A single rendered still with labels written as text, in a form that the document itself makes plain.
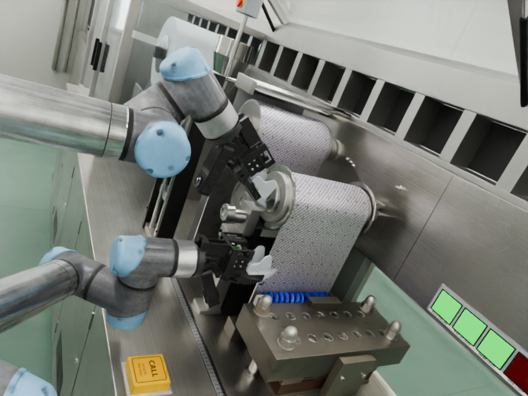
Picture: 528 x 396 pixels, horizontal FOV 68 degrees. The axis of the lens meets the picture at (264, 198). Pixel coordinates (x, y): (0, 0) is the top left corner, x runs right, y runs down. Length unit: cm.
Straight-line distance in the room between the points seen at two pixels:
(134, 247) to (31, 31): 560
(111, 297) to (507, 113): 87
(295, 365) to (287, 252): 24
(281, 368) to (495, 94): 72
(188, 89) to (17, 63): 568
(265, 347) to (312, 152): 55
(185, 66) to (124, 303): 44
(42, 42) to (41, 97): 571
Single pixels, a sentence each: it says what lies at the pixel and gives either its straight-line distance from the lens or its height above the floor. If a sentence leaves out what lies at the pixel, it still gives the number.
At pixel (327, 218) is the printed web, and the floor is 124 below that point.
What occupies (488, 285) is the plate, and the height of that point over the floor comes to 128.
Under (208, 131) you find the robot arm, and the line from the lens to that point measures 72.
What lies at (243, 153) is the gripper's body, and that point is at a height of 134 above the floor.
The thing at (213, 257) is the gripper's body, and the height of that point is 113.
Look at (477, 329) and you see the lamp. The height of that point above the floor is 119.
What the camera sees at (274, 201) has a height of 125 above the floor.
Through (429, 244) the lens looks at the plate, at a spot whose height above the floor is 127.
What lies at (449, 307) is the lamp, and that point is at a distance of 96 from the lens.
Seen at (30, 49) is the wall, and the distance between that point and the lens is 627.
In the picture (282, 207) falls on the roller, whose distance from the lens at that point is 84.
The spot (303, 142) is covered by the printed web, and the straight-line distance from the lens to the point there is 109.
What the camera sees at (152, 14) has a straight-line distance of 170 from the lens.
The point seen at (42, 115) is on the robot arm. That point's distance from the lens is 55.
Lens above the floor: 153
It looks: 19 degrees down
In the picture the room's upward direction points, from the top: 22 degrees clockwise
